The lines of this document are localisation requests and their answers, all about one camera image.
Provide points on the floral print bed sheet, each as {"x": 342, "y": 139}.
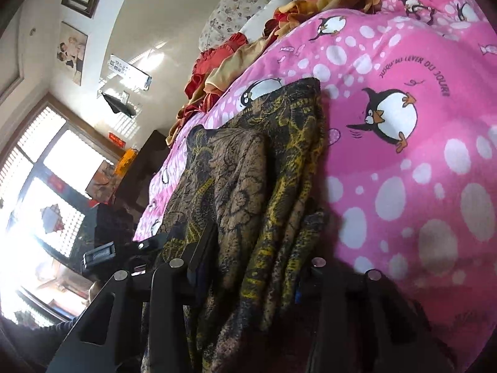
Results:
{"x": 227, "y": 19}

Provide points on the dark wooden cabinet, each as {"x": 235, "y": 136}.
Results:
{"x": 117, "y": 219}

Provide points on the white pillow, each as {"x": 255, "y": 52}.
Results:
{"x": 255, "y": 26}

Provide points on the red paper strip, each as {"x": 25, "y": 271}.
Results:
{"x": 116, "y": 140}

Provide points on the dark paisley patterned garment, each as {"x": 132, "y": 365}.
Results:
{"x": 252, "y": 179}

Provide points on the picture leaning at window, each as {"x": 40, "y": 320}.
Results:
{"x": 103, "y": 183}

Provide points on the person's left hand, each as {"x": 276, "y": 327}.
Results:
{"x": 94, "y": 290}

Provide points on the wall portrait poster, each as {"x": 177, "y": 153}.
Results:
{"x": 71, "y": 50}

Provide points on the pink penguin print blanket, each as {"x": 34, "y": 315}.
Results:
{"x": 409, "y": 89}

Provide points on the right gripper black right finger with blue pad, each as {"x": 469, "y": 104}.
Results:
{"x": 311, "y": 282}

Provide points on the red and gold quilt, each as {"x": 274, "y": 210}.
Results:
{"x": 218, "y": 67}

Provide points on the orange object on cabinet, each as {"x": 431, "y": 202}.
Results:
{"x": 125, "y": 162}

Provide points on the window with wooden frame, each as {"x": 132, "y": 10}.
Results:
{"x": 47, "y": 216}

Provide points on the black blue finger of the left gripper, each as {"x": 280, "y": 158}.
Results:
{"x": 153, "y": 243}

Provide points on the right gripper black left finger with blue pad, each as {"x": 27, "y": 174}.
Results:
{"x": 201, "y": 260}

